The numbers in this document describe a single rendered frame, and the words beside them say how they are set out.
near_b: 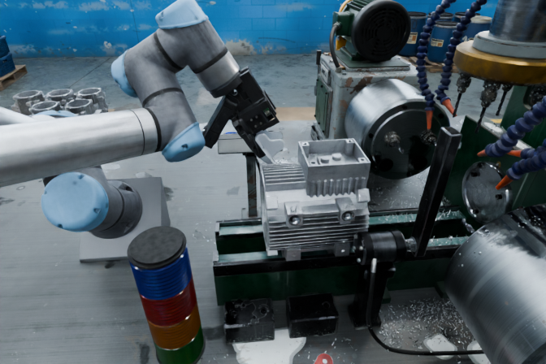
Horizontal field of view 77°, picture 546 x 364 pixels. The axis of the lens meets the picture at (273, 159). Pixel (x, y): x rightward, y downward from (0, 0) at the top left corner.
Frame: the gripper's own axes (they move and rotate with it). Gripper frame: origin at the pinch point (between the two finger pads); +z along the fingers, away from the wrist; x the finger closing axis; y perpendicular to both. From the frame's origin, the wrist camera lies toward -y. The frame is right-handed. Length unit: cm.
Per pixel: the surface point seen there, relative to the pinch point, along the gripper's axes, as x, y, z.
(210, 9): 547, -61, 7
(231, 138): 16.0, -8.4, -2.5
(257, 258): -11.0, -11.9, 13.2
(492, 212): -10, 37, 33
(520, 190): -13, 42, 26
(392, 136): 13.0, 27.7, 18.4
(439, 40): 417, 208, 198
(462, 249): -28.1, 23.6, 14.3
